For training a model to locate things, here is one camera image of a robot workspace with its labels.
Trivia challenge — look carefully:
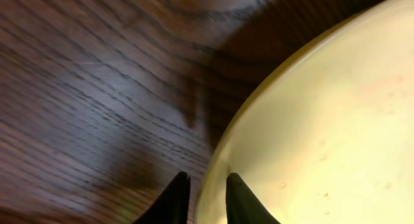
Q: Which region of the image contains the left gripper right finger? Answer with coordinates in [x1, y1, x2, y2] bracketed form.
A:
[226, 173, 280, 224]

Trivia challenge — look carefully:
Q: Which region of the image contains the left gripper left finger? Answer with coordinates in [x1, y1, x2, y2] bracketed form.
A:
[133, 172, 190, 224]

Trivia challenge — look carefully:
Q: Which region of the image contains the yellow plate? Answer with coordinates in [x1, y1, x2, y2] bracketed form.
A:
[194, 0, 413, 224]

